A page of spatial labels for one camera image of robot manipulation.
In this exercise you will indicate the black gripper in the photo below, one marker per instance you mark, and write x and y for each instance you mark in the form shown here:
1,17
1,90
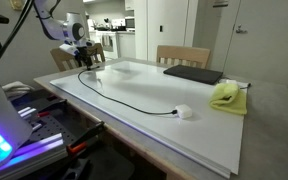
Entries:
84,57

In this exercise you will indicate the white charger block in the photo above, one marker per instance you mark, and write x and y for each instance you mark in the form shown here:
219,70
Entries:
183,111

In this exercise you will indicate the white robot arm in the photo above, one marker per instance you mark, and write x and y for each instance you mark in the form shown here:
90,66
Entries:
70,31

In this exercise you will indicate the wooden chair far left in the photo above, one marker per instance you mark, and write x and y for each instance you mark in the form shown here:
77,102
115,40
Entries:
65,61

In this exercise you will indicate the wooden chair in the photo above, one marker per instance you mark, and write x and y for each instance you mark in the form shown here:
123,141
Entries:
180,55
65,61

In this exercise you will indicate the white folded cloth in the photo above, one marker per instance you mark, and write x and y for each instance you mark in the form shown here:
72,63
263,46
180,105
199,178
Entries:
17,89

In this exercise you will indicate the orange black clamp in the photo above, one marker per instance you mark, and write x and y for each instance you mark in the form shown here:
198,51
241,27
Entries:
81,143

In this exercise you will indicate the black laptop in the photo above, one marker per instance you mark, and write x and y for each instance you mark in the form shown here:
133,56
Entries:
195,74

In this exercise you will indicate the large white board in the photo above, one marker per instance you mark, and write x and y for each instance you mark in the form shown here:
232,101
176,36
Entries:
144,98

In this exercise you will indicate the wooden chair far right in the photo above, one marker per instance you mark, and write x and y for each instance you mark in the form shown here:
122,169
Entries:
180,55

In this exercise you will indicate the small white adapter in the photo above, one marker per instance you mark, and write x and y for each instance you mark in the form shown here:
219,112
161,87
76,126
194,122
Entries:
228,81

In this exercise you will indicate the yellow-green folded cloth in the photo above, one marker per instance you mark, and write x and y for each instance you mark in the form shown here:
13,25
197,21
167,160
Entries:
229,98

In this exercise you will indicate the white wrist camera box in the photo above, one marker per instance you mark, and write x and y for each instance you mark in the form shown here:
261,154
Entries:
69,49

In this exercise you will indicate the silver door handle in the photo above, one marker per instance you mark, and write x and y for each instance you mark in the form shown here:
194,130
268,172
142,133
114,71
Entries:
239,30

